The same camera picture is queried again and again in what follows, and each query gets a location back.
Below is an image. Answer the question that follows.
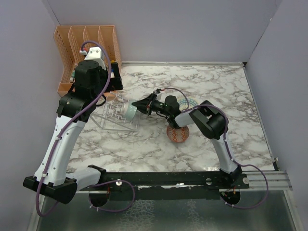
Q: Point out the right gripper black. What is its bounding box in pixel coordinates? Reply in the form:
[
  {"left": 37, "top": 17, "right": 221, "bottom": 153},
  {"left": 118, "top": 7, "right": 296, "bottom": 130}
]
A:
[{"left": 131, "top": 94, "right": 171, "bottom": 117}]

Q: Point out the yellow teal patterned bowl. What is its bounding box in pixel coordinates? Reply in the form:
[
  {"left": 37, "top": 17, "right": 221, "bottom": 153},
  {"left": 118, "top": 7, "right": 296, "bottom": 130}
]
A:
[{"left": 178, "top": 98, "right": 199, "bottom": 111}]

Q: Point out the red and blue patterned bowl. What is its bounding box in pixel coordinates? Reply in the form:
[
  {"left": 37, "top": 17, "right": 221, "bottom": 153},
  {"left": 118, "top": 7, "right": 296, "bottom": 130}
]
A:
[{"left": 167, "top": 126, "right": 190, "bottom": 143}]

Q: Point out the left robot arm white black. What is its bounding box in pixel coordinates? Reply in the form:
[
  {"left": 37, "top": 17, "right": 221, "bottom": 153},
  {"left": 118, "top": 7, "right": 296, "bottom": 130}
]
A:
[{"left": 23, "top": 60, "right": 123, "bottom": 204}]

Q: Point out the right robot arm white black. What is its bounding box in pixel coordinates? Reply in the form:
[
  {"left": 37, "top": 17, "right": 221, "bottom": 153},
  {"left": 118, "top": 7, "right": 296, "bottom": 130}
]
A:
[{"left": 132, "top": 89, "right": 242, "bottom": 188}]

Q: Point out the orange plastic file organizer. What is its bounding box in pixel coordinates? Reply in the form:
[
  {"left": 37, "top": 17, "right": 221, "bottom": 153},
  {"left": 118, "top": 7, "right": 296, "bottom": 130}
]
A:
[{"left": 53, "top": 24, "right": 122, "bottom": 96}]

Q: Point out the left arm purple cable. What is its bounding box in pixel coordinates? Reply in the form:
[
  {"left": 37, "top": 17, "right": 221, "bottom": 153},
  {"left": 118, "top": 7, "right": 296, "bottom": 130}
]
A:
[{"left": 36, "top": 41, "right": 135, "bottom": 218}]

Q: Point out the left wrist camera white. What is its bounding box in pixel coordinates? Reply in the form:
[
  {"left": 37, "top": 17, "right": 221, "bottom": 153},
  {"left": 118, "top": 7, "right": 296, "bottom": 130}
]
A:
[{"left": 79, "top": 47, "right": 107, "bottom": 70}]

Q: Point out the white wire dish rack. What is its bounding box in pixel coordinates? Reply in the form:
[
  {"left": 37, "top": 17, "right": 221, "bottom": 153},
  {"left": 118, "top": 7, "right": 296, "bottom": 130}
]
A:
[{"left": 90, "top": 91, "right": 141, "bottom": 132}]

